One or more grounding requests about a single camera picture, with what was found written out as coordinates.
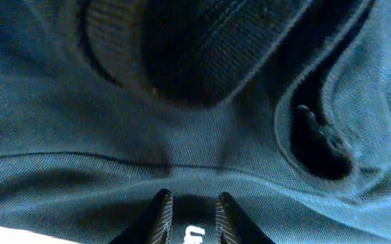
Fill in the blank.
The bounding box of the black t-shirt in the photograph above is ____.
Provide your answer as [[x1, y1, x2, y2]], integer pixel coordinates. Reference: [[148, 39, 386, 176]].
[[0, 0, 391, 243]]

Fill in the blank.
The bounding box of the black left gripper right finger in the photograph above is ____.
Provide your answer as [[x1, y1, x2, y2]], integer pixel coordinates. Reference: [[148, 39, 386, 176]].
[[215, 192, 275, 244]]

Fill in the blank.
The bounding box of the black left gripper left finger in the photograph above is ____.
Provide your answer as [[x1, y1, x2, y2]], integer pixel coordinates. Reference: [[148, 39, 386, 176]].
[[109, 188, 173, 244]]

